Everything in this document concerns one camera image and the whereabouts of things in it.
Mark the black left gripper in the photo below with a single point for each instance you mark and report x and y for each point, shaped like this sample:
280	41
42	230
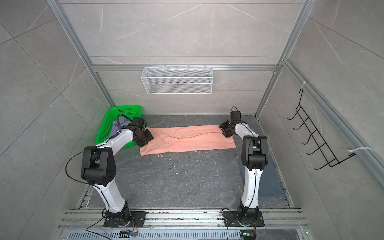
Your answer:
150	137

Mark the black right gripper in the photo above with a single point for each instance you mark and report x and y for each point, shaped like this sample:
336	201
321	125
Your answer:
223	125

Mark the pink graphic t-shirt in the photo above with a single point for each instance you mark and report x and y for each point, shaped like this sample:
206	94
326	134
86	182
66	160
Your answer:
186	139

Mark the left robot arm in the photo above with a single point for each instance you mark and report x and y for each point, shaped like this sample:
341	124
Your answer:
99	170

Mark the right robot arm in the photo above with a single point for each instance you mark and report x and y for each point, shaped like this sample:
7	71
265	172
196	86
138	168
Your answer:
254	158

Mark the purple t-shirt in basket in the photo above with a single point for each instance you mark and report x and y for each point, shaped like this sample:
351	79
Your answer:
123	122

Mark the green plastic laundry basket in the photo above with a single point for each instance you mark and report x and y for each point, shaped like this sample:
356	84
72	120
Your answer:
110	120

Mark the folded blue-grey t-shirt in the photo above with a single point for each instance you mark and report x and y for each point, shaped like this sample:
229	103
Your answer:
270	186

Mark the white wire mesh basket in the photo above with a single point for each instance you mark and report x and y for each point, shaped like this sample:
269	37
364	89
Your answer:
177	80

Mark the black wire hook rack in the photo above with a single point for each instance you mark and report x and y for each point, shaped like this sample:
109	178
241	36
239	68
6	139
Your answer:
315	136

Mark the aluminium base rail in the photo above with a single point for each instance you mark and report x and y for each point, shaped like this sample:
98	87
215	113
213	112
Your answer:
204	224

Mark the white cable tie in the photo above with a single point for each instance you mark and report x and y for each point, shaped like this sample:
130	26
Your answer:
360	148

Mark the aluminium frame profile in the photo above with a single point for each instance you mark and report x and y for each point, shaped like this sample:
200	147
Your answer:
369	158

